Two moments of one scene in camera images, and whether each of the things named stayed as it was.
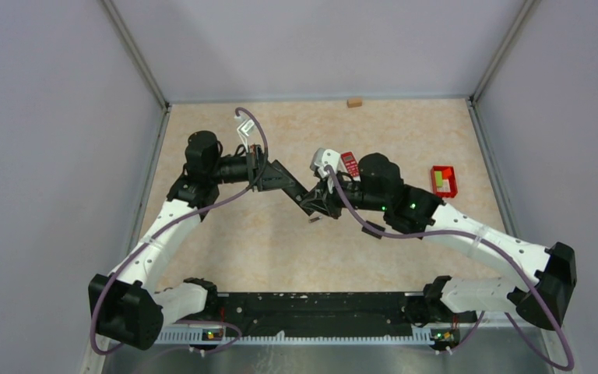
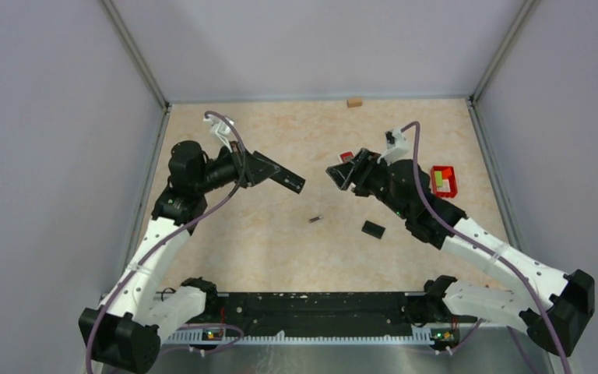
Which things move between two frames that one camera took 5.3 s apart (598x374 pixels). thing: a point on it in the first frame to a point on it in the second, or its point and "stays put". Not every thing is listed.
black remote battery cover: (371, 232) stays put
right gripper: (324, 200) to (357, 172)
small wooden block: (354, 102) stays put
